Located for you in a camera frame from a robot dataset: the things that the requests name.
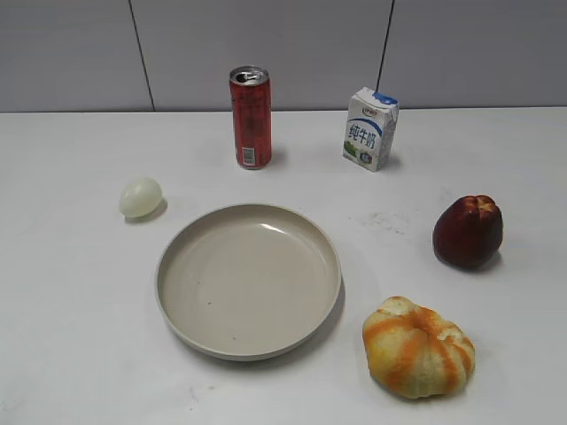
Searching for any dark red apple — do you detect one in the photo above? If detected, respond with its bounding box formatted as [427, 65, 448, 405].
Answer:
[432, 195, 503, 269]

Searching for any beige round plate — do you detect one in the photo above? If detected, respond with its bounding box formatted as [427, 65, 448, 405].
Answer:
[155, 204, 343, 362]

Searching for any white milk carton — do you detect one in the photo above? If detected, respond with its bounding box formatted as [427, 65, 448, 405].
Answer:
[343, 87, 399, 173]

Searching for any red soda can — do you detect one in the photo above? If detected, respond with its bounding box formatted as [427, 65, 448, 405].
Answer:
[229, 66, 272, 169]

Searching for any pale green egg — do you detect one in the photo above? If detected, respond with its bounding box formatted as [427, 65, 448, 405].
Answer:
[119, 177, 163, 219]

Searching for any peeled orange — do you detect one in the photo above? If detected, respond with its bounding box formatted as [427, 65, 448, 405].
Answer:
[362, 296, 476, 399]

